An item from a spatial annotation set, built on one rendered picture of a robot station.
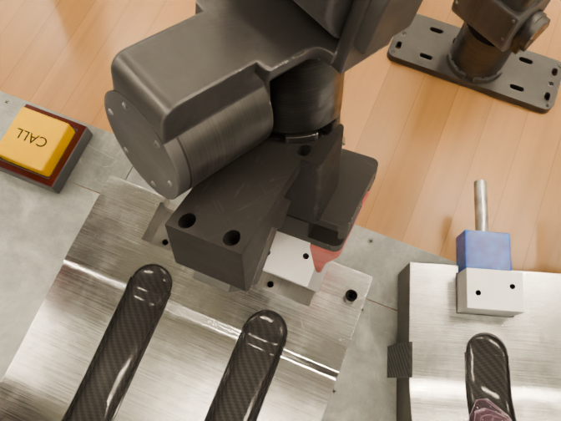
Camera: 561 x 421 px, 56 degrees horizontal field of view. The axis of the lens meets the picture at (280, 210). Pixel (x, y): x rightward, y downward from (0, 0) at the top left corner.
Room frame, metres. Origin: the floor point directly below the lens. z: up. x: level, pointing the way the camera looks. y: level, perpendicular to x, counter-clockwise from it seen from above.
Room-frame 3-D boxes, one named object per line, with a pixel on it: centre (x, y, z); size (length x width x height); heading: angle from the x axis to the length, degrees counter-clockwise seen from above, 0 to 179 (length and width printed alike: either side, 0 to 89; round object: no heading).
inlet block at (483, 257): (0.12, -0.19, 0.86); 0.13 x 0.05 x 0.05; 173
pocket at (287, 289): (0.10, -0.01, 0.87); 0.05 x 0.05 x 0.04; 66
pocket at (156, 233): (0.14, 0.09, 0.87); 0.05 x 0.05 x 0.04; 66
